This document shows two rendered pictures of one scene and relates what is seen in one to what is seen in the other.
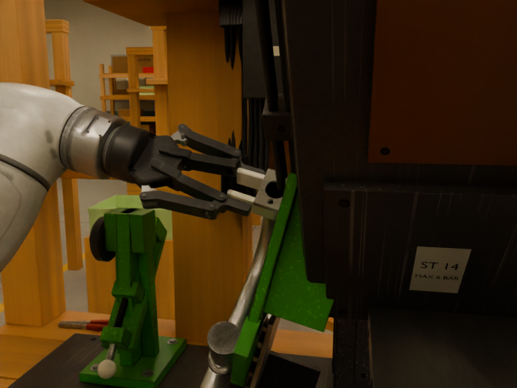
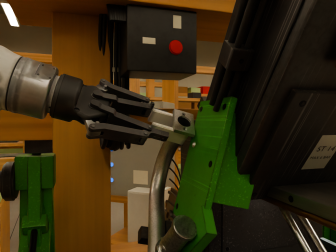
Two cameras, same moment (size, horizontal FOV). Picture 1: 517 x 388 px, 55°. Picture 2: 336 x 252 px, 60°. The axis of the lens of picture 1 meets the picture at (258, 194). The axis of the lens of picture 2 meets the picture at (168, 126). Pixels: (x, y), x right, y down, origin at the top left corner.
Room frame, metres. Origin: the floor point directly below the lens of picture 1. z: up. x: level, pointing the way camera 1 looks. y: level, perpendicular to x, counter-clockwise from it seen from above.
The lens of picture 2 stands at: (0.16, 0.26, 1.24)
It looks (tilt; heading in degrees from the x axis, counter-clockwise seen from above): 1 degrees down; 332
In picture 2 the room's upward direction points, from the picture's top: straight up
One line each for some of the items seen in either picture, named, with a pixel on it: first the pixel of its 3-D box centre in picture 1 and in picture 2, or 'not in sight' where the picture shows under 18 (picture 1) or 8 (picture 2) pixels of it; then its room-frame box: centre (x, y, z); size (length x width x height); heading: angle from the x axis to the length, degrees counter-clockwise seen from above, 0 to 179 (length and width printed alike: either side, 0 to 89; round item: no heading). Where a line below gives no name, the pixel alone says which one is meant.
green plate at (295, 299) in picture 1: (303, 254); (219, 160); (0.55, -0.05, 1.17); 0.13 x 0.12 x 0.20; 79
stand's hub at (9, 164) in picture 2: (103, 239); (7, 181); (0.80, 0.26, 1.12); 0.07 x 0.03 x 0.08; 169
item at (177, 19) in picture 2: (301, 51); (156, 46); (0.82, -0.07, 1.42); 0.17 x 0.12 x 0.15; 79
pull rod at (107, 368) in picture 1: (110, 355); not in sight; (0.70, 0.23, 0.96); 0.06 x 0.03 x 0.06; 169
